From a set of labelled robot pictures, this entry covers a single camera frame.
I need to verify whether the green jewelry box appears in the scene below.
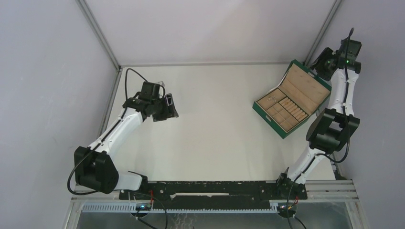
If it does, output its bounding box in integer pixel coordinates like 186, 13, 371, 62
256, 60, 331, 137

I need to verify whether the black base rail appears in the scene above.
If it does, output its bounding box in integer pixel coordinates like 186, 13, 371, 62
119, 175, 308, 211

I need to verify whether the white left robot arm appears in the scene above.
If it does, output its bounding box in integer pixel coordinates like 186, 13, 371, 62
70, 81, 179, 199

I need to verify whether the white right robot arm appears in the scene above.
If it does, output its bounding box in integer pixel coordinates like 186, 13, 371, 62
276, 37, 362, 198

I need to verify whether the green jewelry tray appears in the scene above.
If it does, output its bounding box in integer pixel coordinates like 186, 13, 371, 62
253, 88, 309, 138

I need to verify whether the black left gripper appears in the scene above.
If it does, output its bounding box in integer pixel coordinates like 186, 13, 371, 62
151, 94, 178, 122

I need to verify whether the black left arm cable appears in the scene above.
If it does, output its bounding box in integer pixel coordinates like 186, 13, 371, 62
67, 68, 166, 196

